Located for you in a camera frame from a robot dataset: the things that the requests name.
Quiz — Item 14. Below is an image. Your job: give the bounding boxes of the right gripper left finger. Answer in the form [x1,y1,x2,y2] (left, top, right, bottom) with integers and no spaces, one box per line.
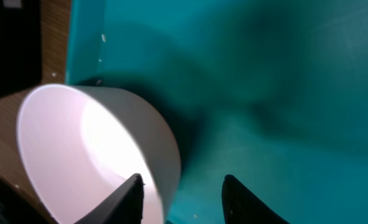
[75,174,144,224]

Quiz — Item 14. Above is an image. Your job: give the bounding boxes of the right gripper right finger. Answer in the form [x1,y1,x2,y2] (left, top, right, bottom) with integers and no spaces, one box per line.
[221,174,288,224]

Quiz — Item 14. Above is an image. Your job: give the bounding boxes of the small pink bowl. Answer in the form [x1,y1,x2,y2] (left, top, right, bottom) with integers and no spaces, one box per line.
[16,84,181,223]

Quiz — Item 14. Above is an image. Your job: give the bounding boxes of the teal plastic tray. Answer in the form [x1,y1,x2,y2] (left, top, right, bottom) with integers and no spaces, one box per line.
[65,0,368,223]

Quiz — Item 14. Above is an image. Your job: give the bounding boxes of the black tray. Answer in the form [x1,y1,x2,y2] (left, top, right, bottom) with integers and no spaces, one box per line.
[0,0,42,98]

